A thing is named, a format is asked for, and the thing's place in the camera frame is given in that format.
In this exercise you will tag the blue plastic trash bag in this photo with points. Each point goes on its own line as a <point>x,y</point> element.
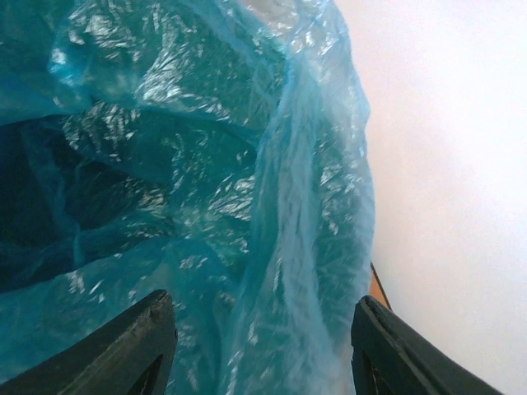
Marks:
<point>214,149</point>

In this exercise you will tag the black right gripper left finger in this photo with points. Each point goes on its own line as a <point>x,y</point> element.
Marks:
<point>132,354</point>

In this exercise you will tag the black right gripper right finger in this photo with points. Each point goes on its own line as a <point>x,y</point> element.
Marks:
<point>389,357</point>

